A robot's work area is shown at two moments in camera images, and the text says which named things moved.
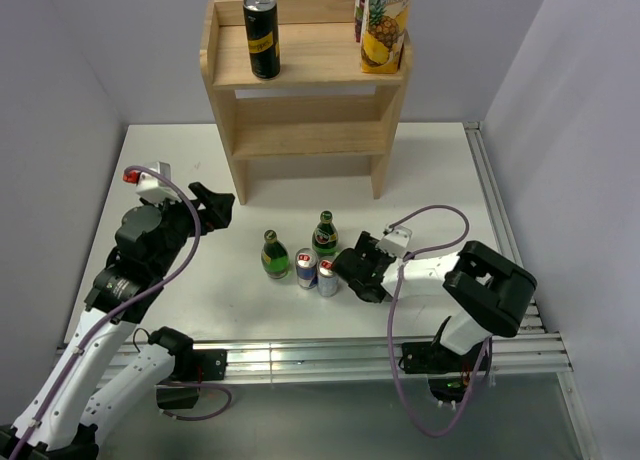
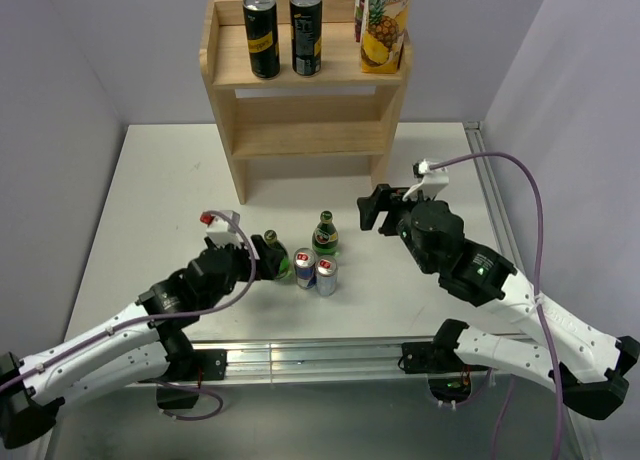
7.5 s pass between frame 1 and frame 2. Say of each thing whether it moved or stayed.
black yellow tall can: stayed
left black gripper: moved
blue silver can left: stayed
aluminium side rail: stayed
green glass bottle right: stayed
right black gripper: moved
